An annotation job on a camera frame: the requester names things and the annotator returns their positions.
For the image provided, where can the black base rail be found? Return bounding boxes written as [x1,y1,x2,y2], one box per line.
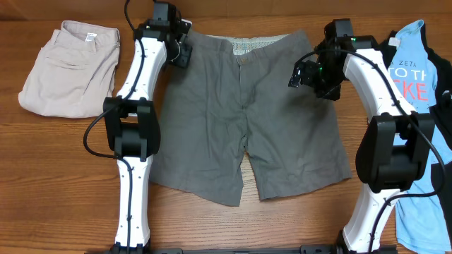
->
[84,243,399,254]

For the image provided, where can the grey shorts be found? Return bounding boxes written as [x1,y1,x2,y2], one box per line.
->
[150,30,352,206]

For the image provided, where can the beige folded pants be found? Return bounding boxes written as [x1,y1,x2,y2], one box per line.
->
[18,20,120,119]

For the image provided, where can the black garment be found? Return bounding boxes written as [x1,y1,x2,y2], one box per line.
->
[380,20,451,252]

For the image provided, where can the light blue t-shirt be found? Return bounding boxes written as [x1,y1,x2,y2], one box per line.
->
[383,19,452,254]

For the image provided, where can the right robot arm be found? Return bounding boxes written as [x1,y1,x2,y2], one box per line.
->
[288,18,434,253]

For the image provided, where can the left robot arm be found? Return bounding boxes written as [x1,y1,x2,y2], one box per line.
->
[103,1,192,253]

